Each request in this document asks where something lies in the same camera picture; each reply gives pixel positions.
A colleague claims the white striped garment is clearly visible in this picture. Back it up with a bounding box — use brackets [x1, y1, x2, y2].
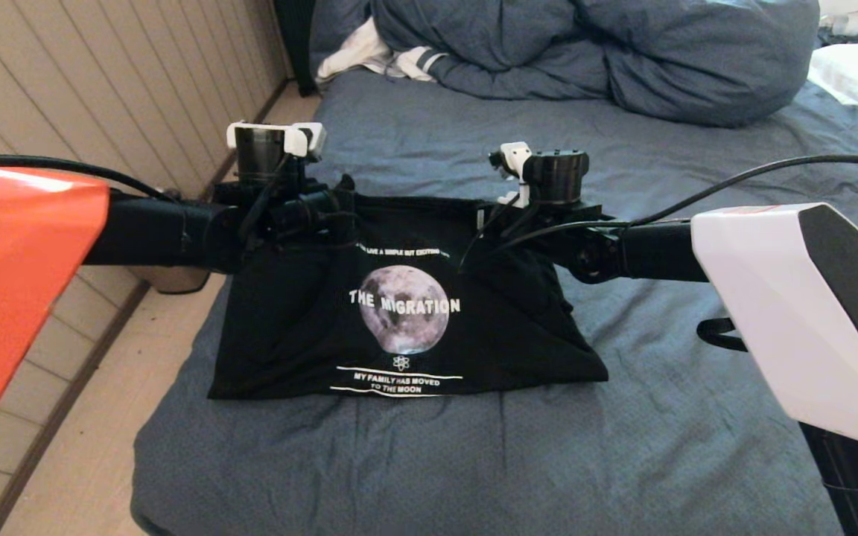
[316, 19, 448, 84]

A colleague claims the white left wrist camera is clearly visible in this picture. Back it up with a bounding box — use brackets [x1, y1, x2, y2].
[302, 123, 328, 162]

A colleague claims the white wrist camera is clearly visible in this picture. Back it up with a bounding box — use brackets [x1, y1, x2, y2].
[302, 123, 328, 162]
[489, 141, 536, 209]

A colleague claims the crumpled blue duvet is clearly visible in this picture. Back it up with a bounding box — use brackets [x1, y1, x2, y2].
[310, 0, 821, 129]

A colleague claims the black bedside furniture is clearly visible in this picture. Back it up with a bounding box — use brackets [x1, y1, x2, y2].
[274, 0, 320, 98]

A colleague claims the blue bed sheet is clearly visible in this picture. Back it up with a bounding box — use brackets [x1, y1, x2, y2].
[131, 67, 858, 536]

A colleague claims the black printed t-shirt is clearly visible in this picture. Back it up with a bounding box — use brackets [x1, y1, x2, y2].
[207, 195, 610, 401]

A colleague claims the black woven strap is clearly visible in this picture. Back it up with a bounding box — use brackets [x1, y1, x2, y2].
[697, 318, 750, 353]

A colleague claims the bronze trash bin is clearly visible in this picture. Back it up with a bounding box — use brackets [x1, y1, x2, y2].
[127, 264, 212, 296]

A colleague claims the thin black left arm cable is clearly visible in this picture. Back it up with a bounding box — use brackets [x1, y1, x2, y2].
[0, 153, 178, 203]

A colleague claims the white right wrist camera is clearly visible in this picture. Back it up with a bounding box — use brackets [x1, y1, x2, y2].
[489, 141, 536, 209]

